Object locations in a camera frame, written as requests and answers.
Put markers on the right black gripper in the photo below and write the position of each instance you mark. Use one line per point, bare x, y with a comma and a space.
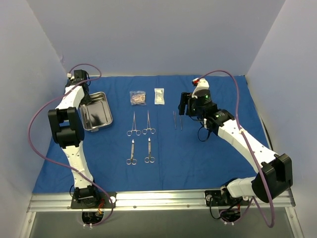
184, 103

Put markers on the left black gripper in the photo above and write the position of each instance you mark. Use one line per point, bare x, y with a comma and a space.
86, 98

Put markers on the steel instrument tray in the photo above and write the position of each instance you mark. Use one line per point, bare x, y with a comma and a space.
96, 114

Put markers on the white paper packet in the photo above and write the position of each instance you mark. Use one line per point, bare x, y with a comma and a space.
159, 96

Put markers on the steel hemostat forceps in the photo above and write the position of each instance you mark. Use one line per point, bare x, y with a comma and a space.
134, 129
148, 128

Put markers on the purple printed packet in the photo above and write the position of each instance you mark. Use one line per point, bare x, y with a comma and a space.
138, 98

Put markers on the blue surgical drape cloth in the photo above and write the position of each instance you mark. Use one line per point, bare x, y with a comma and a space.
184, 159

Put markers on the steel surgical scissors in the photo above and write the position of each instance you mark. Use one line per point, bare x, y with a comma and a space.
149, 158
132, 160

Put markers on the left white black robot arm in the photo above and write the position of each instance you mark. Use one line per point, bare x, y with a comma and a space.
68, 133

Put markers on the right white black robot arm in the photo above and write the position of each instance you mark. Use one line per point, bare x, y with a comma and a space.
274, 173

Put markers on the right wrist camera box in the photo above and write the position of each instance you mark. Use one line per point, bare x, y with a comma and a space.
203, 98

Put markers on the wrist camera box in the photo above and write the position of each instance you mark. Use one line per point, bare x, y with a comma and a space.
80, 74
203, 98

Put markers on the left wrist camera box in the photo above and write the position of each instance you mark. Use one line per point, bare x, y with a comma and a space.
80, 74

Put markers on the front aluminium rail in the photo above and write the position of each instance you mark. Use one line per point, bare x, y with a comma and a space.
126, 201

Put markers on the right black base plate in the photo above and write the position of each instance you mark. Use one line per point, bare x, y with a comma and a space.
221, 197

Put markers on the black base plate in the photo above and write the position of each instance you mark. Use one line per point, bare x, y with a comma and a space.
221, 197
101, 201

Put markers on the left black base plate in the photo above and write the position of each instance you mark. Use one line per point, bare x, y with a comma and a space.
101, 201

